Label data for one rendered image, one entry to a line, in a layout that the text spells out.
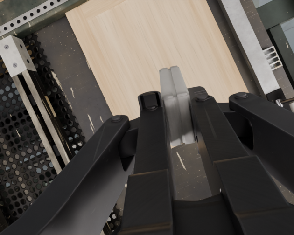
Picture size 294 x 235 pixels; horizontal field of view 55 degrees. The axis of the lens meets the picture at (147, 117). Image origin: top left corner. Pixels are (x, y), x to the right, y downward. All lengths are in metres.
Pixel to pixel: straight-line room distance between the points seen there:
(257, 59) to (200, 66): 0.18
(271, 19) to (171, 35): 0.35
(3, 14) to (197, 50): 0.66
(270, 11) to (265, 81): 0.25
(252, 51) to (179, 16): 0.26
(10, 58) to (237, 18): 0.74
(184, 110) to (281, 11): 0.97
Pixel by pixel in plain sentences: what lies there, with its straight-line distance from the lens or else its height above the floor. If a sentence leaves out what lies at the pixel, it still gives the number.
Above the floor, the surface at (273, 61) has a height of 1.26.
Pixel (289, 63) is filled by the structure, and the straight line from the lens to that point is 1.10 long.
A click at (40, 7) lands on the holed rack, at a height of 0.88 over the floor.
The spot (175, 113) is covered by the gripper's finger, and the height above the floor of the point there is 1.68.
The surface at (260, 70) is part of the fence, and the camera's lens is 0.97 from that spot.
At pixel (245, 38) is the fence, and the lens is 0.97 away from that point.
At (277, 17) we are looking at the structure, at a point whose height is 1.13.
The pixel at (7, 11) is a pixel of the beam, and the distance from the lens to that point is 1.11.
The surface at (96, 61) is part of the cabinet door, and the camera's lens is 0.99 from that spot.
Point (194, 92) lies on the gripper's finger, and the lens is 0.17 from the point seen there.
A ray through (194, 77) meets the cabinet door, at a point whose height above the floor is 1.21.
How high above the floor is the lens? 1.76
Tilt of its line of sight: 32 degrees down
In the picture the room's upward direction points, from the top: 159 degrees clockwise
